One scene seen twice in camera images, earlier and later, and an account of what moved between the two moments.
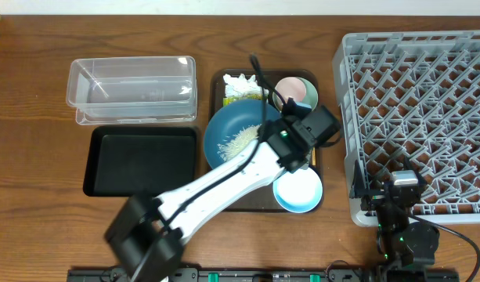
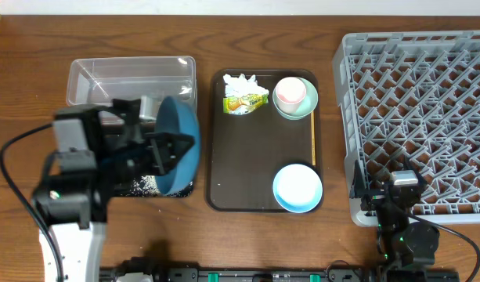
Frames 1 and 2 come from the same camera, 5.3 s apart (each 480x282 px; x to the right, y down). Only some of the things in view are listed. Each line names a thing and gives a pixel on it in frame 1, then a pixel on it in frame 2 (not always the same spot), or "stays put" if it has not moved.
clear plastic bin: (133, 89) stays put
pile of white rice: (238, 142) → (146, 186)
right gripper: (374, 196) stays put
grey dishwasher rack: (424, 95) stays put
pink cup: (291, 87) stays put
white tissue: (240, 85) stays put
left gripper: (302, 161) → (151, 147)
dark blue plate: (230, 119) → (173, 116)
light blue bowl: (298, 192) stays put
